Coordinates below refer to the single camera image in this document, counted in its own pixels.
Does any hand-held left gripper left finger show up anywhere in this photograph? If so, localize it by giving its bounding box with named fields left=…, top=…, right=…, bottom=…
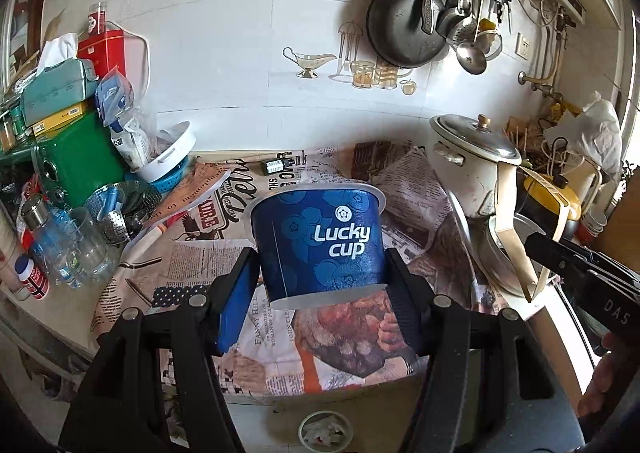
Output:
left=59, top=247, right=261, bottom=453

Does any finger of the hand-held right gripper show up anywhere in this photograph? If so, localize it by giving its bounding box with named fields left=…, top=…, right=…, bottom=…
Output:
left=524, top=232, right=608, bottom=284

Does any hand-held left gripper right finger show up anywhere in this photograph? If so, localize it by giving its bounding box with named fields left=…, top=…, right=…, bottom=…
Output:
left=385, top=248, right=586, bottom=453

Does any blue paper cup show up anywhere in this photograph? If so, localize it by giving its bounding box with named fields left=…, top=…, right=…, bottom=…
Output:
left=248, top=183, right=388, bottom=310

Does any white round bin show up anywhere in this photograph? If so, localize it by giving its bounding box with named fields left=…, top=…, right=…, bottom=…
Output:
left=298, top=410, right=355, bottom=449

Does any person's right hand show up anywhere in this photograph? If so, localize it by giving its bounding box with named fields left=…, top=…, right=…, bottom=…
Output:
left=577, top=333, right=636, bottom=419

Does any stack of paper cups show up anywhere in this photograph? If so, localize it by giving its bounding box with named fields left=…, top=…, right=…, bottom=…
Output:
left=575, top=206, right=608, bottom=246

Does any yellow appliance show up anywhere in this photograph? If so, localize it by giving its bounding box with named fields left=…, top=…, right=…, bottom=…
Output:
left=517, top=173, right=583, bottom=241

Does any steel pan lid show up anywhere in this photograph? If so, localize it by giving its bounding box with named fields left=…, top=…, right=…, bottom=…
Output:
left=480, top=213, right=551, bottom=296

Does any newspaper print tablecloth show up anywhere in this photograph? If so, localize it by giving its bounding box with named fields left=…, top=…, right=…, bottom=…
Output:
left=90, top=140, right=473, bottom=396

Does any white rolled paper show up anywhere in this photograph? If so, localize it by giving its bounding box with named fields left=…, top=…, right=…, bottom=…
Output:
left=122, top=226, right=166, bottom=259

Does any white rice cooker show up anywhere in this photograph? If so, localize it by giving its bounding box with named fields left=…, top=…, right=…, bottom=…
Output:
left=429, top=114, right=523, bottom=220

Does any brown printed magazine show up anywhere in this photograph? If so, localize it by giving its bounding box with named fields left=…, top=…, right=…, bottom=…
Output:
left=145, top=160, right=231, bottom=234

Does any white plastic bag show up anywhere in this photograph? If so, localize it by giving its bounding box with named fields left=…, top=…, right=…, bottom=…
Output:
left=545, top=92, right=623, bottom=169

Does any blue plastic colander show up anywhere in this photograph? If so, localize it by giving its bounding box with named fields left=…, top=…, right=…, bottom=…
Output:
left=125, top=156, right=192, bottom=194

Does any small dark bottle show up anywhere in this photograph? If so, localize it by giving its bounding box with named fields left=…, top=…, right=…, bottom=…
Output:
left=261, top=156, right=293, bottom=175

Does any steel steamer basket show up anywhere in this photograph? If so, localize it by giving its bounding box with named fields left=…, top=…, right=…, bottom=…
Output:
left=82, top=180, right=163, bottom=244

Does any clear glass mug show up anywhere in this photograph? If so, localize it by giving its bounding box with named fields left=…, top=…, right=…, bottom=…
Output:
left=65, top=207, right=121, bottom=281

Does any white plastic bowl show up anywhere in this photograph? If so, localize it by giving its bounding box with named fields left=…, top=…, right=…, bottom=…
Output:
left=135, top=120, right=197, bottom=182

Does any brass tap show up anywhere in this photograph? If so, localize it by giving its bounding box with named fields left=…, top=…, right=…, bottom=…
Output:
left=518, top=70, right=566, bottom=101

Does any white printed pouch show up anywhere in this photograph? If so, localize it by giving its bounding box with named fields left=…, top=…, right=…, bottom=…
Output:
left=110, top=116, right=151, bottom=169

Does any clear plastic bottle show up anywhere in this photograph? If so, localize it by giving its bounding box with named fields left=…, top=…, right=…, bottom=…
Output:
left=21, top=194, right=83, bottom=289

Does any small white red-label bottle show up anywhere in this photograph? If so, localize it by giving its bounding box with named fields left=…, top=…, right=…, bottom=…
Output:
left=14, top=254, right=51, bottom=301

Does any green box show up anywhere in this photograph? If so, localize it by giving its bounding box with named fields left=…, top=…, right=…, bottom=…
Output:
left=31, top=110, right=126, bottom=206

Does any steel ladle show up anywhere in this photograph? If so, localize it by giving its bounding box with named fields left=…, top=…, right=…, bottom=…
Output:
left=456, top=0, right=487, bottom=75

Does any blue plastic bag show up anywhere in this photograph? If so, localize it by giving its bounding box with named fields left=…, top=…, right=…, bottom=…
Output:
left=95, top=70, right=136, bottom=126

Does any yellow flat box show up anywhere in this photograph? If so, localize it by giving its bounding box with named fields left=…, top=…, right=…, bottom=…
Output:
left=25, top=102, right=91, bottom=136

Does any black frying pan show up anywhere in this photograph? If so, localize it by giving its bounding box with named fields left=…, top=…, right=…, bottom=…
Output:
left=366, top=0, right=449, bottom=68

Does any teal tissue box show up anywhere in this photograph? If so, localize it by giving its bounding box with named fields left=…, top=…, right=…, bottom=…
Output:
left=20, top=33, right=98, bottom=126

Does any red tin box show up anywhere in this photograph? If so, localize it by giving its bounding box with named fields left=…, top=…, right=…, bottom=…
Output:
left=77, top=30, right=126, bottom=81

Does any glass jar with red label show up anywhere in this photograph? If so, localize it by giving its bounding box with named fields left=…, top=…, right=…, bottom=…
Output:
left=89, top=2, right=108, bottom=34

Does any beige strap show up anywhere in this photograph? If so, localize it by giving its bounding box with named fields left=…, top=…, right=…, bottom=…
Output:
left=492, top=163, right=541, bottom=304

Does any kitchenware wall sticker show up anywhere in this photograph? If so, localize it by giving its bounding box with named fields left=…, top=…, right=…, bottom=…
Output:
left=282, top=22, right=418, bottom=96

